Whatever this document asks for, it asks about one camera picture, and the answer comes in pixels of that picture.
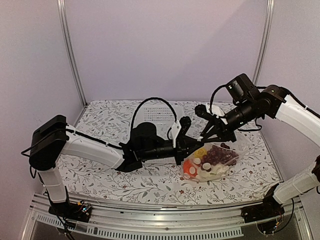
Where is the left aluminium frame post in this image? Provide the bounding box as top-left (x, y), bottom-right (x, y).
top-left (56, 0), bottom-right (87, 107)

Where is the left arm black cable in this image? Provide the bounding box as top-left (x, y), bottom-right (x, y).
top-left (129, 97), bottom-right (179, 137)

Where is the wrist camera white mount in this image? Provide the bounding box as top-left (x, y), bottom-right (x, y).
top-left (167, 116), bottom-right (192, 148)
top-left (194, 103), bottom-right (227, 124)

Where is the white plastic mesh basket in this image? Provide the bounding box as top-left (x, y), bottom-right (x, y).
top-left (134, 102), bottom-right (175, 140)

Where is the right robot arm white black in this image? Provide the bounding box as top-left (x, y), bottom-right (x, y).
top-left (195, 73), bottom-right (320, 218)

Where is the floral patterned table mat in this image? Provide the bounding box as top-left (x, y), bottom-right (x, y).
top-left (57, 100), bottom-right (283, 205)

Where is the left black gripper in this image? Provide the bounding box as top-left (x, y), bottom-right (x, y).
top-left (140, 136), bottom-right (205, 166)

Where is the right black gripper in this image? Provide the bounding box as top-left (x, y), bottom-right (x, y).
top-left (199, 98), bottom-right (257, 143)

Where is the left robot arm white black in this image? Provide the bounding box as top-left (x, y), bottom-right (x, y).
top-left (21, 115), bottom-right (204, 217)

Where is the right aluminium frame post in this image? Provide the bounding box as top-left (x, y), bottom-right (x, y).
top-left (253, 0), bottom-right (275, 85)

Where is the aluminium frame post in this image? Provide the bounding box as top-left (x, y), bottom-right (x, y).
top-left (253, 0), bottom-right (275, 85)
top-left (56, 0), bottom-right (87, 107)

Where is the orange mini pumpkin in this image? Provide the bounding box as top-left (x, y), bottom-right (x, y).
top-left (182, 159), bottom-right (198, 179)

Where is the clear zip top bag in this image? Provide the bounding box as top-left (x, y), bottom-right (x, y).
top-left (181, 132), bottom-right (252, 182)

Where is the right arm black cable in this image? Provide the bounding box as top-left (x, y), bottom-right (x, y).
top-left (209, 84), bottom-right (231, 116)

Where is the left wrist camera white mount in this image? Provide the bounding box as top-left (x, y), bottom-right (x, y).
top-left (167, 116), bottom-right (192, 148)

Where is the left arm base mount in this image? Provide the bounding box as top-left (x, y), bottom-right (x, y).
top-left (48, 199), bottom-right (92, 223)

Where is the dark red grape bunch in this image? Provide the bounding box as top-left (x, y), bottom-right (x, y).
top-left (201, 143), bottom-right (240, 166)

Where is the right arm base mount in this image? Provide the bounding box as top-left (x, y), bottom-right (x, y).
top-left (241, 183), bottom-right (285, 235)

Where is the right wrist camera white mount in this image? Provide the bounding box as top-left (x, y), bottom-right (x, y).
top-left (194, 103), bottom-right (227, 124)

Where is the yellow squash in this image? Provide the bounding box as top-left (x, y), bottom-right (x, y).
top-left (193, 147), bottom-right (207, 159)

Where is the aluminium front rail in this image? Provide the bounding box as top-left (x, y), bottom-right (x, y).
top-left (21, 192), bottom-right (313, 240)

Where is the white cauliflower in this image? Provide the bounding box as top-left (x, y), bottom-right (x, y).
top-left (196, 162), bottom-right (230, 181)

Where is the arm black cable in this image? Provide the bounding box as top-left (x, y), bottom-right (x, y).
top-left (129, 97), bottom-right (179, 137)
top-left (209, 84), bottom-right (231, 116)

